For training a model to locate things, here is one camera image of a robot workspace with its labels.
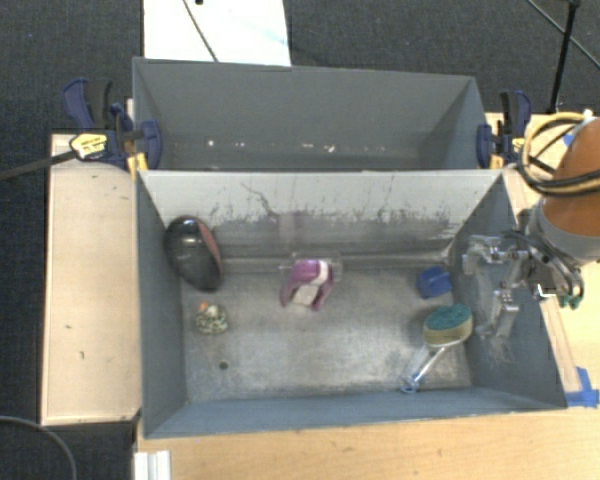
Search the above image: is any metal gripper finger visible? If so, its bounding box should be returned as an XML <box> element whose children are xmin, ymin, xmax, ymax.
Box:
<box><xmin>474</xmin><ymin>290</ymin><xmax>522</xmax><ymax>342</ymax></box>
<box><xmin>461</xmin><ymin>235</ymin><xmax>506</xmax><ymax>275</ymax></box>

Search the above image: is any blue block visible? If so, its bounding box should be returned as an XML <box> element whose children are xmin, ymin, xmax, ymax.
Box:
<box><xmin>415</xmin><ymin>265</ymin><xmax>454</xmax><ymax>300</ymax></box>

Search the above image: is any green sponge dish brush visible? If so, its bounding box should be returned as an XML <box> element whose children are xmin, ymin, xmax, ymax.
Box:
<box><xmin>399</xmin><ymin>303</ymin><xmax>475</xmax><ymax>395</ymax></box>

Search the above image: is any purple and white plastic toy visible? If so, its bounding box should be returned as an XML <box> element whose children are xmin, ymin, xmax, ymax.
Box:
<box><xmin>278</xmin><ymin>257</ymin><xmax>336</xmax><ymax>313</ymax></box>

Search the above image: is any grey metal bin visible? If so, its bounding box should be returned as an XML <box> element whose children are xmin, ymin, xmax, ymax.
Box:
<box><xmin>131</xmin><ymin>56</ymin><xmax>569</xmax><ymax>440</ymax></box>

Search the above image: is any small camouflage toy animal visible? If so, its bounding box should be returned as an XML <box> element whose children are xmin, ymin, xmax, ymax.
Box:
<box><xmin>195</xmin><ymin>303</ymin><xmax>230</xmax><ymax>336</ymax></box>

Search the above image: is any black and red oval brush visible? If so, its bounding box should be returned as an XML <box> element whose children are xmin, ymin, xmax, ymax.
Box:
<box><xmin>162</xmin><ymin>214</ymin><xmax>225</xmax><ymax>293</ymax></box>

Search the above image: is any pale wood board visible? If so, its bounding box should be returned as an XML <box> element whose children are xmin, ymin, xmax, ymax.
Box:
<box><xmin>39</xmin><ymin>132</ymin><xmax>145</xmax><ymax>427</ymax></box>

